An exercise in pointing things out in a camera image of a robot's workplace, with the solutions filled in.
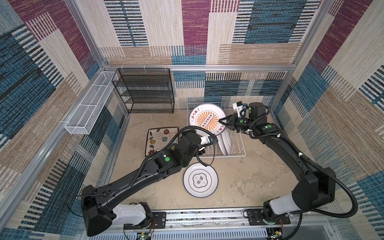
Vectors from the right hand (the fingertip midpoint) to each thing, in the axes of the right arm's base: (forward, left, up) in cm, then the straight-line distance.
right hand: (219, 123), depth 76 cm
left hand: (-7, +12, +3) cm, 14 cm away
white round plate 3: (-3, -4, -12) cm, 13 cm away
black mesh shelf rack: (+41, +47, -10) cm, 63 cm away
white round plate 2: (+5, +5, 0) cm, 7 cm away
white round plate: (-20, +10, -27) cm, 35 cm away
